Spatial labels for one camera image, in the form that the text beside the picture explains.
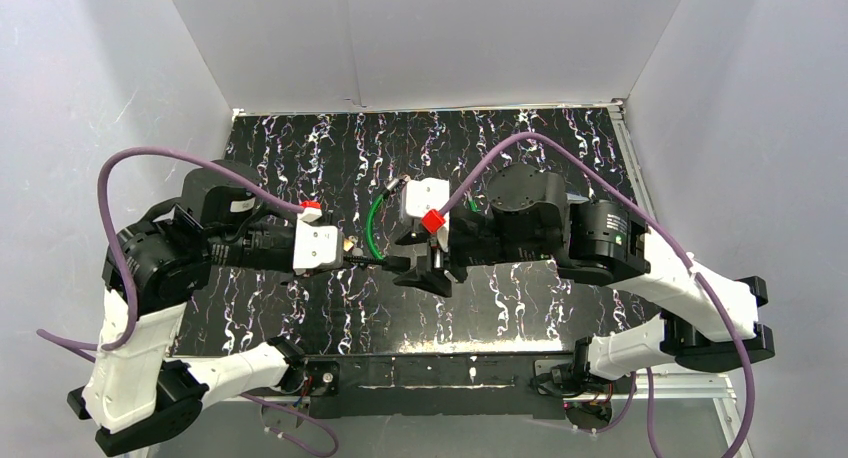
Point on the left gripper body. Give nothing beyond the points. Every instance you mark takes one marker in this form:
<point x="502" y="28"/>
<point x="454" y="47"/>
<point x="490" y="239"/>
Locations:
<point x="348" y="256"/>

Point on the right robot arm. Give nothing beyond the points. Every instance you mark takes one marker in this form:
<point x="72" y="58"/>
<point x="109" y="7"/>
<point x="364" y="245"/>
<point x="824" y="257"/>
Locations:
<point x="706" y="322"/>

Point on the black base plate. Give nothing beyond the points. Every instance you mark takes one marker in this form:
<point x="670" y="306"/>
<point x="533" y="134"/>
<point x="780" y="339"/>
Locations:
<point x="462" y="384"/>

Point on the green cable lock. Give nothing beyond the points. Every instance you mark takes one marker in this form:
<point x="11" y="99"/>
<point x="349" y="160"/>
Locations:
<point x="386" y="191"/>

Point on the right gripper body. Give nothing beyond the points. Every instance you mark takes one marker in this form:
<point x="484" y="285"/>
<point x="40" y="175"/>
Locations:
<point x="439" y="257"/>

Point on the clear plastic parts box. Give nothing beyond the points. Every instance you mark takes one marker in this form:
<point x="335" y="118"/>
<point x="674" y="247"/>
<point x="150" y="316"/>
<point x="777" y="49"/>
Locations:
<point x="574" y="199"/>

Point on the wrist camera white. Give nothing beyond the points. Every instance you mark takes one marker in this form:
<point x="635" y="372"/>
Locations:
<point x="318" y="241"/>
<point x="422" y="200"/>

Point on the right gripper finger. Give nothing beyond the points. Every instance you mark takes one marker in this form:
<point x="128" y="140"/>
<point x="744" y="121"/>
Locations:
<point x="411" y="234"/>
<point x="424" y="277"/>

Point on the small brass padlock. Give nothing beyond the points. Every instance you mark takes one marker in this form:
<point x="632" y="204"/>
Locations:
<point x="351" y="247"/>

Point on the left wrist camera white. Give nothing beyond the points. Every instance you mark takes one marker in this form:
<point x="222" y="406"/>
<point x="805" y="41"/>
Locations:
<point x="318" y="241"/>

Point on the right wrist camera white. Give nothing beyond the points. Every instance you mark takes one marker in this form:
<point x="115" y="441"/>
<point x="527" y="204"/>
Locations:
<point x="422" y="200"/>

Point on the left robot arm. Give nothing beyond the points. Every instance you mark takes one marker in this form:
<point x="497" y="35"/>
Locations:
<point x="137" y="395"/>

